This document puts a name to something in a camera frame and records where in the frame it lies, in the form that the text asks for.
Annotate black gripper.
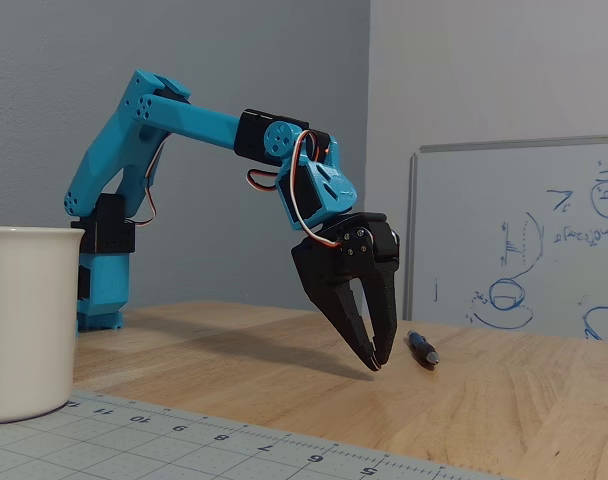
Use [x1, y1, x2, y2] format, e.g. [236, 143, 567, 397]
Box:
[291, 212, 401, 374]

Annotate blue pen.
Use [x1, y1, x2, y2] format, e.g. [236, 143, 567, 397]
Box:
[407, 329, 440, 368]

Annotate whiteboard with blue drawings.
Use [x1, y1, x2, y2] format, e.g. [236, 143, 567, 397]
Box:
[402, 133, 608, 343]

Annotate grey cutting mat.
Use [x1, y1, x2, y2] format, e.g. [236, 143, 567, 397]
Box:
[0, 389, 508, 480]

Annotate grey backdrop panel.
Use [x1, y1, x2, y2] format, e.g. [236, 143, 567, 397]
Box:
[0, 0, 373, 316]

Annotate white ceramic mug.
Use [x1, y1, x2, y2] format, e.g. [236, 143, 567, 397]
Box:
[0, 225, 84, 426]

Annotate wrist servo cable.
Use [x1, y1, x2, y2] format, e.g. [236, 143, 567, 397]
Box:
[247, 128, 346, 249]

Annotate base servo cable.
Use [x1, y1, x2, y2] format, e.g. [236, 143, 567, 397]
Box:
[125, 133, 160, 227]

